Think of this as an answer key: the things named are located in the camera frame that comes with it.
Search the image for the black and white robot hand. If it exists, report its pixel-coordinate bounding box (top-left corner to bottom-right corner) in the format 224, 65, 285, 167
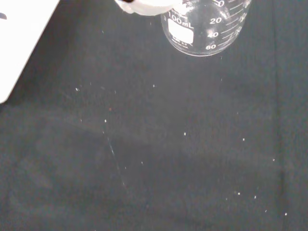
114, 0, 184, 16

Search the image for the white electronic balance steel pan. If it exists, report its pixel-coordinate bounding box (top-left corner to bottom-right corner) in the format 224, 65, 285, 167
0, 0, 61, 104

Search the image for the black bench cloth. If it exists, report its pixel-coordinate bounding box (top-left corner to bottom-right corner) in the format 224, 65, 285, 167
0, 0, 308, 231

